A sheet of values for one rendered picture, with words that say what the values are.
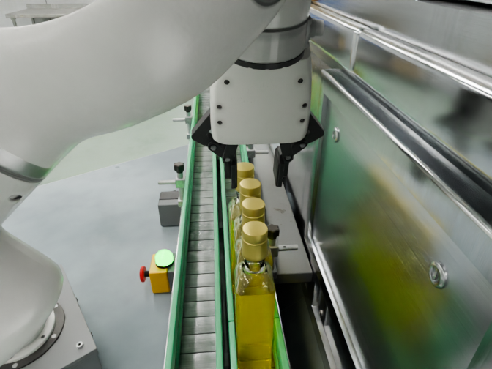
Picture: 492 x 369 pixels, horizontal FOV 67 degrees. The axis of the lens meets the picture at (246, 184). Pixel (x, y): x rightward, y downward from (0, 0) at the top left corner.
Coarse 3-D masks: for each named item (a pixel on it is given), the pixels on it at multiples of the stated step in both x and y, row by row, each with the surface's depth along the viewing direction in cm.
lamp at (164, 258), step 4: (160, 252) 90; (164, 252) 90; (168, 252) 91; (156, 256) 90; (160, 256) 89; (164, 256) 89; (168, 256) 90; (172, 256) 90; (156, 260) 89; (160, 260) 89; (164, 260) 89; (168, 260) 89; (172, 260) 91; (156, 264) 90; (160, 264) 89; (164, 264) 89; (168, 264) 90; (172, 264) 91; (160, 268) 90; (164, 268) 90
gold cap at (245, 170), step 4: (240, 164) 64; (244, 164) 64; (248, 164) 64; (252, 164) 64; (240, 168) 63; (244, 168) 63; (248, 168) 63; (252, 168) 63; (240, 172) 62; (244, 172) 62; (248, 172) 62; (252, 172) 63; (240, 176) 63; (244, 176) 63; (248, 176) 63; (252, 176) 64; (240, 180) 63; (236, 188) 65
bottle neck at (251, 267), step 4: (264, 260) 51; (248, 264) 51; (252, 264) 50; (256, 264) 50; (260, 264) 51; (264, 264) 52; (248, 268) 51; (252, 268) 51; (256, 268) 51; (260, 268) 51; (264, 268) 52; (252, 272) 51; (256, 272) 51
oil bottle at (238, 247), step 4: (240, 236) 59; (236, 240) 59; (240, 240) 58; (268, 240) 59; (236, 244) 58; (240, 244) 57; (268, 244) 58; (236, 248) 58; (240, 248) 57; (268, 248) 57; (236, 252) 57; (240, 252) 56; (268, 252) 56; (236, 256) 57; (240, 256) 56; (268, 256) 56; (236, 260) 57; (240, 260) 56; (268, 260) 56; (236, 264) 57
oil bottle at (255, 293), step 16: (240, 272) 52; (240, 288) 51; (256, 288) 51; (272, 288) 51; (240, 304) 52; (256, 304) 52; (272, 304) 53; (240, 320) 54; (256, 320) 54; (272, 320) 55; (240, 336) 56; (256, 336) 56; (272, 336) 57; (240, 352) 58; (256, 352) 58; (240, 368) 60; (256, 368) 60
